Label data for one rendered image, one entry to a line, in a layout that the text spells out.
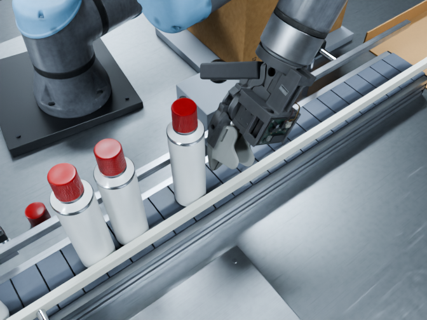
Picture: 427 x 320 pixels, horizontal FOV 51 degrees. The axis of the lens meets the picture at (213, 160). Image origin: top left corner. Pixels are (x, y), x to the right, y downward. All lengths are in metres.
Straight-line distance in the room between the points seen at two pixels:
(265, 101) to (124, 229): 0.26
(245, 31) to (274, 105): 0.32
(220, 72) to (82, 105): 0.34
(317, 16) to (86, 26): 0.43
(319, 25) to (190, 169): 0.25
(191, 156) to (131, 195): 0.10
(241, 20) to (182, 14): 0.40
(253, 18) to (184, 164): 0.37
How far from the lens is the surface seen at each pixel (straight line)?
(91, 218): 0.57
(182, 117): 0.55
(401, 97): 0.95
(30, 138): 0.90
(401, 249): 0.79
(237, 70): 0.63
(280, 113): 0.59
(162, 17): 0.51
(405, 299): 0.76
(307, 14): 0.56
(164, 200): 0.72
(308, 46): 0.57
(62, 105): 0.90
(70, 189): 0.52
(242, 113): 0.62
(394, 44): 1.15
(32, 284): 0.70
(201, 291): 0.65
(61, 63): 0.84
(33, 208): 0.79
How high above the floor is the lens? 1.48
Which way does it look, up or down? 52 degrees down
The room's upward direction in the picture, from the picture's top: straight up
